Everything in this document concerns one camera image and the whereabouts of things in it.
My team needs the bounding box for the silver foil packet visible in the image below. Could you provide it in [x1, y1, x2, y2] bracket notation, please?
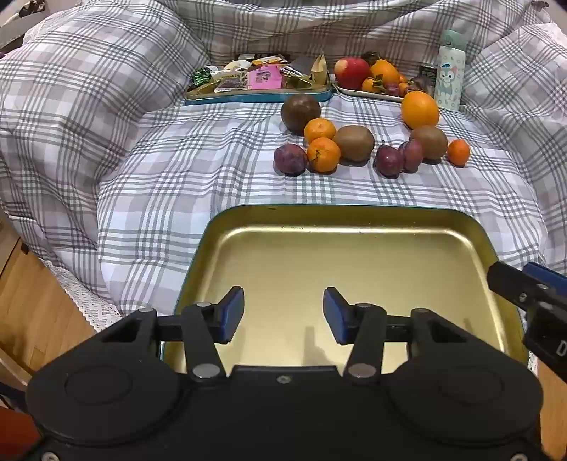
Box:
[288, 55, 320, 74]

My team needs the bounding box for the brown kiwi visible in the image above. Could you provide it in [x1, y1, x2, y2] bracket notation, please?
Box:
[409, 125, 448, 161]
[332, 125, 376, 163]

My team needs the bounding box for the pale green plate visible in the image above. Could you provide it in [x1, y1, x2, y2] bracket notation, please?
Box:
[334, 80, 408, 104]

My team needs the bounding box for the pink snack packet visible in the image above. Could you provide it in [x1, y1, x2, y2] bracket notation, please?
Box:
[247, 65, 283, 89]

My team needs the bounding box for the red apple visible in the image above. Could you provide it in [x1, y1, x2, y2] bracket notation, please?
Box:
[333, 57, 371, 90]

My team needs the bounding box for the dark drink can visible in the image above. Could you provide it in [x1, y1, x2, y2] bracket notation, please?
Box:
[419, 64, 439, 91]

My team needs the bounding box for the dark brown round fruit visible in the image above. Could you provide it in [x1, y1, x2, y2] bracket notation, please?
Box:
[281, 94, 322, 134]

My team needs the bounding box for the clear packet with yellow label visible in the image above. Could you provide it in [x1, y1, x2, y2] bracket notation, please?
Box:
[213, 71, 249, 91]

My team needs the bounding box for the white lace bed skirt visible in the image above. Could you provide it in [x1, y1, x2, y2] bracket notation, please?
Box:
[42, 259, 122, 331]

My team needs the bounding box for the gold baking tray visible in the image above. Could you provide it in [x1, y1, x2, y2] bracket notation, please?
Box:
[162, 204, 530, 377]

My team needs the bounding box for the large orange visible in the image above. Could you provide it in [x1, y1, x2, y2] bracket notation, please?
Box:
[401, 90, 440, 129]

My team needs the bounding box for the knobbed orange citrus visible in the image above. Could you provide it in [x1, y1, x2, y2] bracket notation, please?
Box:
[370, 60, 400, 85]

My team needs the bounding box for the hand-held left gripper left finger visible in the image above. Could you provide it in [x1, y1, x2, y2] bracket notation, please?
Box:
[102, 286, 246, 382]

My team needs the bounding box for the gold paper packet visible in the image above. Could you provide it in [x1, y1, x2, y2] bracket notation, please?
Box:
[310, 54, 329, 84]

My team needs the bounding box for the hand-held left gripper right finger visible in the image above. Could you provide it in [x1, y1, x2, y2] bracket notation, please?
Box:
[323, 286, 470, 382]

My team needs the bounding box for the blue and gold snack tin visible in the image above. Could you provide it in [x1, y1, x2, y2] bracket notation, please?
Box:
[185, 73, 335, 106]

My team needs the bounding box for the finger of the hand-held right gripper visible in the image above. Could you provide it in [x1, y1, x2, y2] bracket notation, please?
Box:
[523, 262, 567, 295]
[487, 261, 552, 309]

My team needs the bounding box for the cartoon cat water bottle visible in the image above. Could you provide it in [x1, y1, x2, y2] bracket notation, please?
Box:
[434, 30, 467, 111]

